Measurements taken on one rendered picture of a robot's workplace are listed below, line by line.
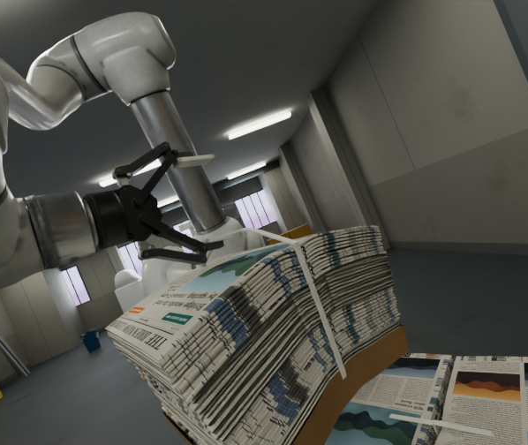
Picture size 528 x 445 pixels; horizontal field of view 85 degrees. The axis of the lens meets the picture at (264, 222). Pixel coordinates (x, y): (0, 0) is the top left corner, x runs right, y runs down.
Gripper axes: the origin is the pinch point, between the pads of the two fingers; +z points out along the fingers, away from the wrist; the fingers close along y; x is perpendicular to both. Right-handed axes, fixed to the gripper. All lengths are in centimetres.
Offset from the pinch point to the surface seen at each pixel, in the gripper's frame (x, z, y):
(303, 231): -489, 514, 40
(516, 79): 9, 279, -40
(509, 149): -11, 294, 9
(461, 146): -48, 316, -10
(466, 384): 18, 25, 45
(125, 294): -945, 156, 52
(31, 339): -1094, -91, 86
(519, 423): 26, 19, 45
